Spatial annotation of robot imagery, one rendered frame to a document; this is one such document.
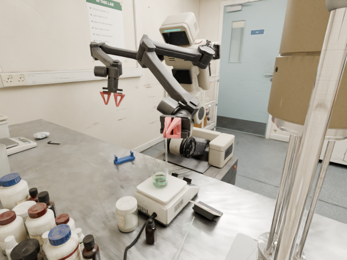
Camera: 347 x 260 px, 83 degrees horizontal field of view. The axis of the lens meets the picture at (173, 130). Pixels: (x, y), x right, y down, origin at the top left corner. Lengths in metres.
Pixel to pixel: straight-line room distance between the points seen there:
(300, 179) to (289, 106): 0.09
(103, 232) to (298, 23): 0.62
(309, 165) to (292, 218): 0.05
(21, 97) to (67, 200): 1.26
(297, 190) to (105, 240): 0.53
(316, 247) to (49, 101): 1.93
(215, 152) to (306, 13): 1.46
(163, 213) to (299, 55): 0.50
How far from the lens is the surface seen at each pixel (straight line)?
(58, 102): 2.03
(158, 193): 0.61
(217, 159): 1.66
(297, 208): 0.21
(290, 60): 0.25
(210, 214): 0.65
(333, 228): 0.78
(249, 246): 0.61
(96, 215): 0.71
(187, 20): 1.33
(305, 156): 0.18
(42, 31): 2.01
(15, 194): 0.76
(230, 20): 3.66
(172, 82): 0.83
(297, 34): 0.25
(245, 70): 3.51
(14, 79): 1.85
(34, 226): 0.62
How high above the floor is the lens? 1.20
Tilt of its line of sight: 19 degrees down
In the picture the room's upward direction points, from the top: straight up
